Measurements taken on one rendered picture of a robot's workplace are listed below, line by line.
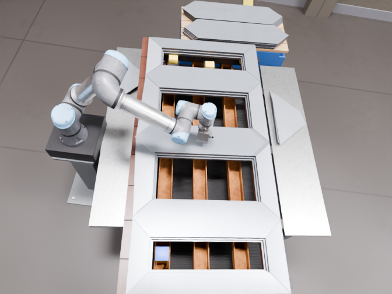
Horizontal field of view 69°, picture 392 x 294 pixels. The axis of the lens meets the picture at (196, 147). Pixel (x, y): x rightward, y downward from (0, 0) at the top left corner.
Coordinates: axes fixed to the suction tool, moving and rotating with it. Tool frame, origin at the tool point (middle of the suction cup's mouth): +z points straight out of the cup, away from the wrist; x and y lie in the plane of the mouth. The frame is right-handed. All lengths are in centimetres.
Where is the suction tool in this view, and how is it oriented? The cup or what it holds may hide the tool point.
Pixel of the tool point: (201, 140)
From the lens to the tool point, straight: 163.5
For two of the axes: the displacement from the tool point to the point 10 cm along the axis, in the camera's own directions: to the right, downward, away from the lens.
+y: 1.9, -8.6, 4.7
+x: -9.8, -2.2, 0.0
